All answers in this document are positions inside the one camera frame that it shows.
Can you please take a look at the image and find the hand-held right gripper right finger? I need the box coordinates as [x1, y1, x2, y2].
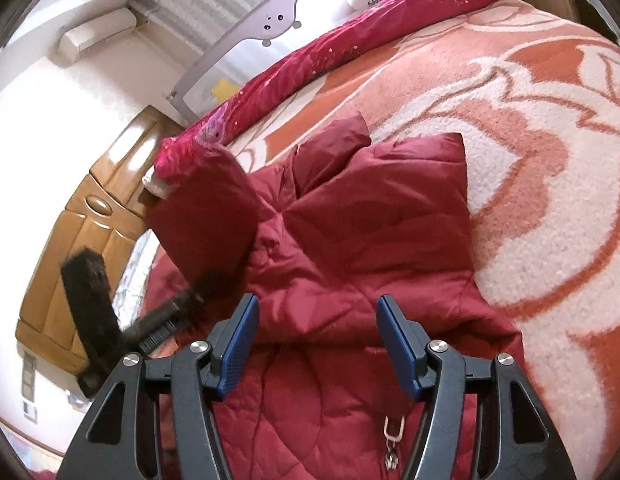
[377, 295, 578, 480]

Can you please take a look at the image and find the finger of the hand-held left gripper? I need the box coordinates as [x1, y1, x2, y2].
[137, 272, 225, 331]
[122, 317, 183, 356]

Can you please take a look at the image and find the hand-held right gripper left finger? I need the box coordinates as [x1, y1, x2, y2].
[55, 293, 261, 480]

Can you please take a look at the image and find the red padded jacket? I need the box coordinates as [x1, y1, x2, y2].
[140, 112, 526, 480]

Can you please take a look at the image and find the grey patterned sheet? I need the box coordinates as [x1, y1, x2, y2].
[111, 231, 161, 333]

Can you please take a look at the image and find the wooden headboard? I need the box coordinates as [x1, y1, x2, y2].
[15, 105, 187, 377]

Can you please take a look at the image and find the white pillow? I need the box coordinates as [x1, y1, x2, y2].
[141, 171, 177, 200]

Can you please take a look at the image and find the orange floral blanket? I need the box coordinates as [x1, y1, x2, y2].
[225, 0, 620, 480]

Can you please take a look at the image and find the white air conditioner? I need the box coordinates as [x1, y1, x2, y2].
[57, 7, 139, 64]

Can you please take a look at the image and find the red rolled quilt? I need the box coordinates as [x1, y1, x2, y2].
[154, 0, 506, 188]

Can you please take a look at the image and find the wall switch panel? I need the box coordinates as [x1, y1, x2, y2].
[19, 351, 40, 422]

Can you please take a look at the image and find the grey bed guard rail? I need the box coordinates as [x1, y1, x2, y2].
[167, 0, 443, 126]

